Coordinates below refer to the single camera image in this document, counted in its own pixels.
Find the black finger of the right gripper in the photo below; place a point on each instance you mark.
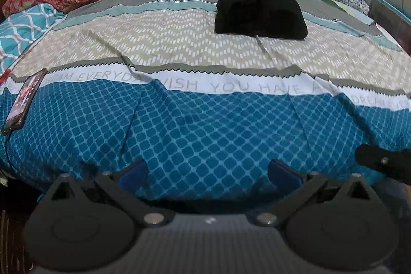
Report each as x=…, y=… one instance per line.
x=393, y=164

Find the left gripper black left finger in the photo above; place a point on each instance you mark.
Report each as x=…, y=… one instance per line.
x=80, y=226

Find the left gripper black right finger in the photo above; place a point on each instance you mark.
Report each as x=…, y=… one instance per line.
x=335, y=225

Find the black pants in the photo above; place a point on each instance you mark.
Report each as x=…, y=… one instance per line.
x=263, y=18

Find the smartphone with red screen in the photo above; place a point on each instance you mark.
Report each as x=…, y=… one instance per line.
x=17, y=114

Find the clear bin with teal lid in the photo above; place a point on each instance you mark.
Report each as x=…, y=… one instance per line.
x=393, y=21

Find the patterned bedsheet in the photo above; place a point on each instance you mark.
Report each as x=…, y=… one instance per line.
x=151, y=79

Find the teal white patterned pillow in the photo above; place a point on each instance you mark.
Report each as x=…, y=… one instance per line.
x=21, y=30

